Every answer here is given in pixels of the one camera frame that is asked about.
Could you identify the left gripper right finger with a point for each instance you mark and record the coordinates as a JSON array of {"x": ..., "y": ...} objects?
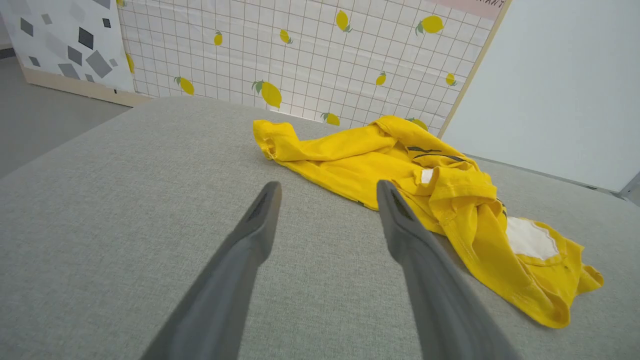
[{"x": 440, "y": 310}]

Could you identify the grey terrazzo print panel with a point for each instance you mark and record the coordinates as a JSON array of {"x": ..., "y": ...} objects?
[{"x": 60, "y": 30}]

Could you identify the lemon print partition screen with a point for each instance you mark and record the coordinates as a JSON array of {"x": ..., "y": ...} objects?
[{"x": 310, "y": 60}]

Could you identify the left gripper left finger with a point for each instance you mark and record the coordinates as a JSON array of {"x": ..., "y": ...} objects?
[{"x": 225, "y": 300}]

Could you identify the yellow tiger face shirt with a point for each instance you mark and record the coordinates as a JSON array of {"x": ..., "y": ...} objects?
[{"x": 360, "y": 165}]

